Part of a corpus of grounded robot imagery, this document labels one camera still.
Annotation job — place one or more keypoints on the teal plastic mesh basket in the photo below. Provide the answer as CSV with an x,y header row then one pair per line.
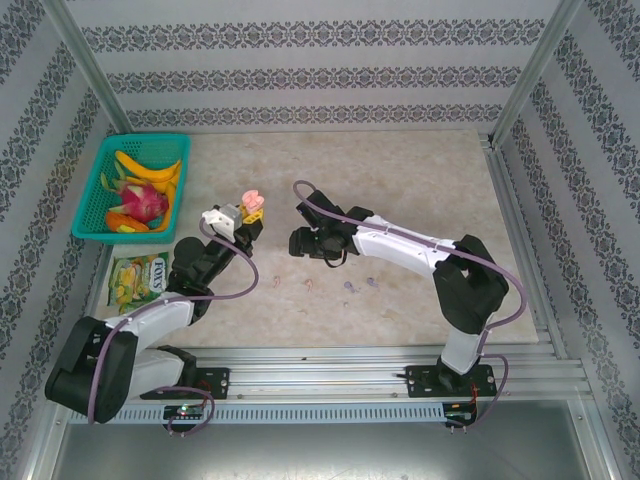
x,y
145,145

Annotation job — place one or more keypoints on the aluminium frame post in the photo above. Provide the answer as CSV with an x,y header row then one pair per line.
x,y
87,70
535,70

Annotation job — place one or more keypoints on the small circuit board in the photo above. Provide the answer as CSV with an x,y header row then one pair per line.
x,y
460,410
185,411

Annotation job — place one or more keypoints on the pink earbud charging case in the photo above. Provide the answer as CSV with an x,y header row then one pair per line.
x,y
252,200

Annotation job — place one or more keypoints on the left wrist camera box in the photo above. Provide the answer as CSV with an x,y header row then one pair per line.
x,y
220,217

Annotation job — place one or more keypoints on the aluminium side rail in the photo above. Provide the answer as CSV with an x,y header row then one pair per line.
x,y
95,295
527,250

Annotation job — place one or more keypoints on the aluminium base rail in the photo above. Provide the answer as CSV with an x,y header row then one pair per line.
x,y
310,375

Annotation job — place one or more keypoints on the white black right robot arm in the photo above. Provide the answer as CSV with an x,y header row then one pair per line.
x,y
400,247

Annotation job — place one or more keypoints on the yellow toy banana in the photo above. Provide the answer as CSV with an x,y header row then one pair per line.
x,y
145,171
160,187

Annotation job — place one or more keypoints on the orange yellow fruit slice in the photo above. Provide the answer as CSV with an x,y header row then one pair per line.
x,y
171,205

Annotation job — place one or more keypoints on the orange toy fruit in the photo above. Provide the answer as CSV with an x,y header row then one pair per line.
x,y
122,220

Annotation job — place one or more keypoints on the pink toy dragon fruit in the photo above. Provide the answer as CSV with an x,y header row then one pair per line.
x,y
142,200

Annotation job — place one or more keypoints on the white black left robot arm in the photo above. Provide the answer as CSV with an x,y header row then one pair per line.
x,y
160,312

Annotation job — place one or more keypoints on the Fox's candy bag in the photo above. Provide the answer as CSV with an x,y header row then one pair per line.
x,y
140,280

